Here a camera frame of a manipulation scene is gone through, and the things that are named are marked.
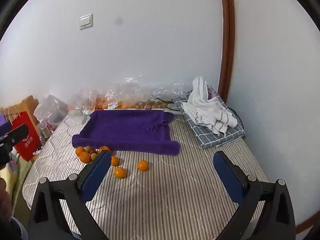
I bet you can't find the black cable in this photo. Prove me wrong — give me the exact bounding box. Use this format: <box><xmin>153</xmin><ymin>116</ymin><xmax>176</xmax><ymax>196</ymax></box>
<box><xmin>156</xmin><ymin>97</ymin><xmax>180</xmax><ymax>112</ymax></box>
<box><xmin>227</xmin><ymin>107</ymin><xmax>247</xmax><ymax>138</ymax></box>

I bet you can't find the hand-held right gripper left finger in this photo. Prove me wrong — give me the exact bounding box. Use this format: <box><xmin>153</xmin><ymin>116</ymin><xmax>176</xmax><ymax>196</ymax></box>
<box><xmin>28</xmin><ymin>150</ymin><xmax>112</xmax><ymax>240</ymax></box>

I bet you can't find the white light switch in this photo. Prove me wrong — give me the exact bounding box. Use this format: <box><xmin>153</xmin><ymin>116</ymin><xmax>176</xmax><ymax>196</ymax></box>
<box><xmin>79</xmin><ymin>14</ymin><xmax>93</xmax><ymax>30</ymax></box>

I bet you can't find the wooden furniture frame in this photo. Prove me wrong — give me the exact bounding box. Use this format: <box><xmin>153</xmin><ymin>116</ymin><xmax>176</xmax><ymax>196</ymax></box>
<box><xmin>0</xmin><ymin>95</ymin><xmax>40</xmax><ymax>128</ymax></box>

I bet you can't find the brown wooden door frame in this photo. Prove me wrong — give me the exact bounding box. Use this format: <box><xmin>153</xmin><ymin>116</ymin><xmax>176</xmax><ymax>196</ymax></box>
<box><xmin>217</xmin><ymin>0</ymin><xmax>236</xmax><ymax>103</ymax></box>

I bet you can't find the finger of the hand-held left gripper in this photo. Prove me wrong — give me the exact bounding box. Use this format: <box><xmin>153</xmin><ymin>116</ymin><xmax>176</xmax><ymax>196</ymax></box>
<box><xmin>6</xmin><ymin>124</ymin><xmax>29</xmax><ymax>147</ymax></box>
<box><xmin>0</xmin><ymin>121</ymin><xmax>12</xmax><ymax>137</ymax></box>

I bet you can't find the red paper bag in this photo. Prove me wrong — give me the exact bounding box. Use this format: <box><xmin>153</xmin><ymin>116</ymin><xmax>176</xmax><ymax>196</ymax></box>
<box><xmin>4</xmin><ymin>105</ymin><xmax>42</xmax><ymax>162</ymax></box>

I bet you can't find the clear plastic bag of oranges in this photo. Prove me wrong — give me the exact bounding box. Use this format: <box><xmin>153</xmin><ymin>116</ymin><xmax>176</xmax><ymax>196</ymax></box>
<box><xmin>96</xmin><ymin>76</ymin><xmax>153</xmax><ymax>110</ymax></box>

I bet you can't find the purple towel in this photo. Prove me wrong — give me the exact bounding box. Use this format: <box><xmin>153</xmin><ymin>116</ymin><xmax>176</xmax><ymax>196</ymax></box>
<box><xmin>72</xmin><ymin>110</ymin><xmax>181</xmax><ymax>155</ymax></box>

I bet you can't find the person's left forearm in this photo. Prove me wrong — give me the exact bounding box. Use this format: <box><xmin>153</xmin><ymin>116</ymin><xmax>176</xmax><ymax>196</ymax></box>
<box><xmin>0</xmin><ymin>217</ymin><xmax>28</xmax><ymax>240</ymax></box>

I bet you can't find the grey translucent plastic bag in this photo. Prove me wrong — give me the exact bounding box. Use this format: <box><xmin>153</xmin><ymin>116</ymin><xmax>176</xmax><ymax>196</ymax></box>
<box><xmin>33</xmin><ymin>94</ymin><xmax>69</xmax><ymax>130</ymax></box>

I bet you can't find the pale yellow cloth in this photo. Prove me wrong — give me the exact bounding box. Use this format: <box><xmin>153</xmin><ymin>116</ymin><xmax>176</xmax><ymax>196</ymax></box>
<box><xmin>0</xmin><ymin>160</ymin><xmax>33</xmax><ymax>205</ymax></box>

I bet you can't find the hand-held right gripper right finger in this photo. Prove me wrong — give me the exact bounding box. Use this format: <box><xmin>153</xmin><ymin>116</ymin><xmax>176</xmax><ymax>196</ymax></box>
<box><xmin>213</xmin><ymin>151</ymin><xmax>297</xmax><ymax>240</ymax></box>

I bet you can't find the white striped towel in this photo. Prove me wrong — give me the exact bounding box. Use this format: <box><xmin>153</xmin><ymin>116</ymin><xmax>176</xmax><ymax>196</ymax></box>
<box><xmin>180</xmin><ymin>76</ymin><xmax>238</xmax><ymax>135</ymax></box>

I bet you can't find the small crumpled clear plastic bag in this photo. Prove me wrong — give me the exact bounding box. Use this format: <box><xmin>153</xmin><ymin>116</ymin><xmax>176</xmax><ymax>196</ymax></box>
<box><xmin>68</xmin><ymin>89</ymin><xmax>99</xmax><ymax>117</ymax></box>

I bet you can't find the person's left hand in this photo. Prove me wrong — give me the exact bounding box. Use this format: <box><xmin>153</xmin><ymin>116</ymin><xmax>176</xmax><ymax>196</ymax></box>
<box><xmin>0</xmin><ymin>177</ymin><xmax>12</xmax><ymax>220</ymax></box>

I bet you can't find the grey checked folded sheet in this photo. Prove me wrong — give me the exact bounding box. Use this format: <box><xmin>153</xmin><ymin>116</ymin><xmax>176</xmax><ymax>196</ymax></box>
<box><xmin>171</xmin><ymin>85</ymin><xmax>245</xmax><ymax>150</ymax></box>

